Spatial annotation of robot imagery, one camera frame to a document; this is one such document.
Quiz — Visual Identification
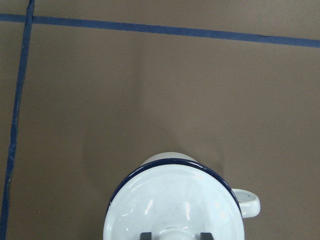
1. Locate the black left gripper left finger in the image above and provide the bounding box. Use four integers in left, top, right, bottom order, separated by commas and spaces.
139, 232, 152, 240

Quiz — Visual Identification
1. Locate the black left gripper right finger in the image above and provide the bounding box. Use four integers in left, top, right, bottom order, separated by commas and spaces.
200, 232, 214, 240

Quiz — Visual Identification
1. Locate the small white bowl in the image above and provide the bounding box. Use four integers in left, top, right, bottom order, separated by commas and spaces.
103, 164, 245, 240

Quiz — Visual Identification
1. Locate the white enamel cup blue rim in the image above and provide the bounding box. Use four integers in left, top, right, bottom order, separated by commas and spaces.
108, 152, 261, 218

